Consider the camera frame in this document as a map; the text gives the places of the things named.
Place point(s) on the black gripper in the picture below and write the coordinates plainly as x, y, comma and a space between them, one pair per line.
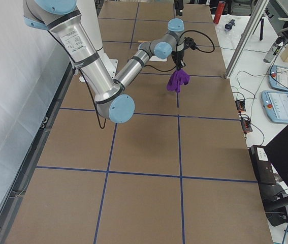
178, 56

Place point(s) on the purple towel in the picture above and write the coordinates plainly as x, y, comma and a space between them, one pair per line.
177, 79

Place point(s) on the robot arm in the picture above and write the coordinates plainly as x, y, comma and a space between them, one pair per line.
78, 30

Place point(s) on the white rack base tray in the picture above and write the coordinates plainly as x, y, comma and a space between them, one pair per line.
157, 59

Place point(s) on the folded dark umbrella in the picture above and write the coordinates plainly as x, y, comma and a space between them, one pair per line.
230, 25

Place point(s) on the red cylinder can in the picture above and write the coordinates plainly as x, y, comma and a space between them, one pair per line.
219, 11

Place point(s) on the orange black power strip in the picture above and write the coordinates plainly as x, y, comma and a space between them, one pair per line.
244, 118

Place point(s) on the grey water bottle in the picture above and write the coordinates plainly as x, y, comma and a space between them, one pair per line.
274, 49

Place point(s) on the blue teach pendant far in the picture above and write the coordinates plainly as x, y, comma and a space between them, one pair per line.
278, 78

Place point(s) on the blue teach pendant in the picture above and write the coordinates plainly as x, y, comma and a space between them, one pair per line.
278, 78
275, 104

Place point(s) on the blue teach pendant near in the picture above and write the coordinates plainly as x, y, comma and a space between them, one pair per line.
275, 104

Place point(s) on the black mini computer box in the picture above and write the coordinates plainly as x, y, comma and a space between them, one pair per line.
262, 166

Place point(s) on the aluminium frame post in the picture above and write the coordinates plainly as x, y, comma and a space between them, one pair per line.
251, 25

